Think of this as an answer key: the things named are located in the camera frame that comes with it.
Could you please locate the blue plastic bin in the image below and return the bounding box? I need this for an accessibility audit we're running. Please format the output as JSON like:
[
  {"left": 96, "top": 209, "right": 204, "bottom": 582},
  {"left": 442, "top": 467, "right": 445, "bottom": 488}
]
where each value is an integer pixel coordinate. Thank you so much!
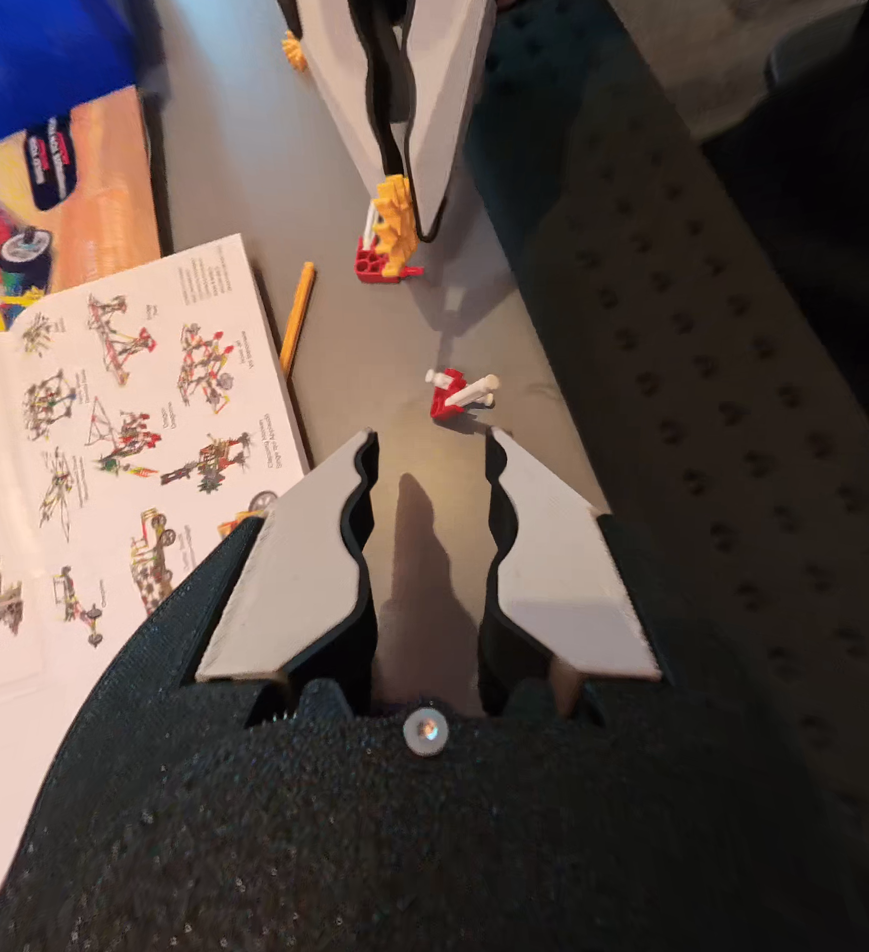
[{"left": 0, "top": 0, "right": 169, "bottom": 161}]

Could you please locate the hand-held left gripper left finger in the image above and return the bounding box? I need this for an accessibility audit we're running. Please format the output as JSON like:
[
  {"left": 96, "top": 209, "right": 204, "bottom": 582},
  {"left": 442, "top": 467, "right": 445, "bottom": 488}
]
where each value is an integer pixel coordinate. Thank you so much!
[{"left": 195, "top": 428, "right": 381, "bottom": 685}]

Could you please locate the yellow toy rod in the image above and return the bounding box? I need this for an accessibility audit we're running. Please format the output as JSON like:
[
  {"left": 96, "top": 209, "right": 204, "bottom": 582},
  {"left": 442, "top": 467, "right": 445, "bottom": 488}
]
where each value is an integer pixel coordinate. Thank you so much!
[{"left": 279, "top": 261, "right": 317, "bottom": 380}]

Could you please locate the orange printed toy box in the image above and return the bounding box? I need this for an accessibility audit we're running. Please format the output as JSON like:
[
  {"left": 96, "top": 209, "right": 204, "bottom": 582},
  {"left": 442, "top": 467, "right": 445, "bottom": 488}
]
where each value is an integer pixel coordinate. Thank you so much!
[{"left": 0, "top": 84, "right": 165, "bottom": 337}]

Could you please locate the black dotted mat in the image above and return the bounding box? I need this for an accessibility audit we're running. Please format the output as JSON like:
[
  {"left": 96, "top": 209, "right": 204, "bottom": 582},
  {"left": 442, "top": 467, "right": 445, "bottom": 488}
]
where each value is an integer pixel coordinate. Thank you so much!
[{"left": 464, "top": 0, "right": 869, "bottom": 952}]

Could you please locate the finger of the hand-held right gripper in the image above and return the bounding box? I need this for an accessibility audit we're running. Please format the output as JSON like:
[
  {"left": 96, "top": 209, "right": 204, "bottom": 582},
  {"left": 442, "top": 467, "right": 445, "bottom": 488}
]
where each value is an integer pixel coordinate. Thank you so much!
[
  {"left": 278, "top": 0, "right": 409, "bottom": 202},
  {"left": 402, "top": 0, "right": 498, "bottom": 245}
]

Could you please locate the black chair armrest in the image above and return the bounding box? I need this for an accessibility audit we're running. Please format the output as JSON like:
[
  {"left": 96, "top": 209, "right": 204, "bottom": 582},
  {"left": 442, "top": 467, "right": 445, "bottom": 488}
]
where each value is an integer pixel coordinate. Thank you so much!
[{"left": 764, "top": 3, "right": 869, "bottom": 94}]

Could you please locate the red yellow connector assembly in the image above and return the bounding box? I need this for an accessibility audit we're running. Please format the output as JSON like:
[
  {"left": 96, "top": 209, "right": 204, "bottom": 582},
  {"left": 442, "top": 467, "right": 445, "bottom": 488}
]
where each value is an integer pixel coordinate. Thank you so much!
[{"left": 370, "top": 173, "right": 415, "bottom": 263}]

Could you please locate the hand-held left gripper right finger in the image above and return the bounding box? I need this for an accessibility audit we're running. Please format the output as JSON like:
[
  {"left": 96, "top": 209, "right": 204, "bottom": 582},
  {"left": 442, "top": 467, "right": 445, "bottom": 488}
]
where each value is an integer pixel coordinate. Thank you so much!
[{"left": 479, "top": 428, "right": 664, "bottom": 681}]

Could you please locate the white printed instruction booklet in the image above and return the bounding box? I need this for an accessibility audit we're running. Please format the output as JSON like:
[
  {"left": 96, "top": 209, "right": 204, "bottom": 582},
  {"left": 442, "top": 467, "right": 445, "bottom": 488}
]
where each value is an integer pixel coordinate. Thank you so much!
[{"left": 0, "top": 234, "right": 311, "bottom": 927}]

